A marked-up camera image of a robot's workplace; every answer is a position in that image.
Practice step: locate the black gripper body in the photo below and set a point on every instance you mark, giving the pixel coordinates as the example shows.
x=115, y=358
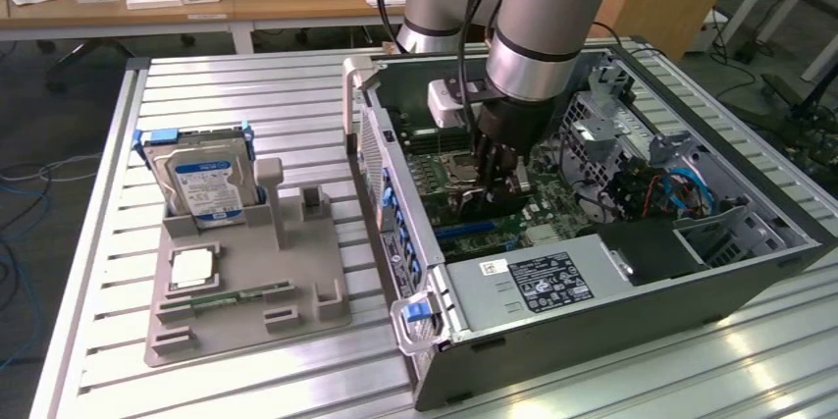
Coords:
x=514, y=124

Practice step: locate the black Nvidia graphics card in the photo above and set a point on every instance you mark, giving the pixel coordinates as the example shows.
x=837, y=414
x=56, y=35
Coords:
x=498, y=212

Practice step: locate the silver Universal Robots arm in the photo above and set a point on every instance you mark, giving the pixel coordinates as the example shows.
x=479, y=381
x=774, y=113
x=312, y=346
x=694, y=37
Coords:
x=536, y=21

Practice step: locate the CPU socket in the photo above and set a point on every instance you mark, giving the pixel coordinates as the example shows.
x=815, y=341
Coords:
x=456, y=164

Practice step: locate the green motherboard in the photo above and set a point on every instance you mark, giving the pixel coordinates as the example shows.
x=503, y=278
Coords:
x=556, y=193

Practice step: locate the blue expansion slot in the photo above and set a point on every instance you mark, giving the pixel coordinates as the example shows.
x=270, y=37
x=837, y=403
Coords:
x=464, y=230

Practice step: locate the silver chipset heatsink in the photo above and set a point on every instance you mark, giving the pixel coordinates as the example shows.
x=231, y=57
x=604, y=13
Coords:
x=542, y=236

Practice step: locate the grey power supply unit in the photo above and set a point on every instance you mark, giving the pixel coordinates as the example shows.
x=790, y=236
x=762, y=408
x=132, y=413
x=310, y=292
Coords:
x=491, y=301

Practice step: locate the metal disk bay cage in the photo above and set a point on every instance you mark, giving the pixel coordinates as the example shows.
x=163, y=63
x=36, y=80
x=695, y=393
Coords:
x=683, y=156

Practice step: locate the blue case latch tab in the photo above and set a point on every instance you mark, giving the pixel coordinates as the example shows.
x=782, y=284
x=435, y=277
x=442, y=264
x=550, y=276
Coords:
x=416, y=313

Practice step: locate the open dark PC case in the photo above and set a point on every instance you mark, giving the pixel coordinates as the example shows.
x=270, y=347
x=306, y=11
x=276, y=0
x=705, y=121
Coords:
x=588, y=340

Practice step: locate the grey printed parts rack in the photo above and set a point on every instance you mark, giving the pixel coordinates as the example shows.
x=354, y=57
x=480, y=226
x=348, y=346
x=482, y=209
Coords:
x=255, y=291

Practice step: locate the silver CPU chip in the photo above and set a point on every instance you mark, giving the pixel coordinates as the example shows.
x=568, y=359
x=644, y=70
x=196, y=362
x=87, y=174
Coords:
x=191, y=269

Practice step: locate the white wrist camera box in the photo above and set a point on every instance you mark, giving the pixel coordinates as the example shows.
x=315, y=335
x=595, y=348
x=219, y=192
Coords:
x=448, y=105

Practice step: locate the hard disk with blue bracket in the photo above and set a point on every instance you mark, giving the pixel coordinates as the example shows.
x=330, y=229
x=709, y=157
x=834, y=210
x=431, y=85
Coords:
x=203, y=188

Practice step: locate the white desk frame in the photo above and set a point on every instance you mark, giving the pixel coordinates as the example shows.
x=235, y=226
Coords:
x=821, y=58

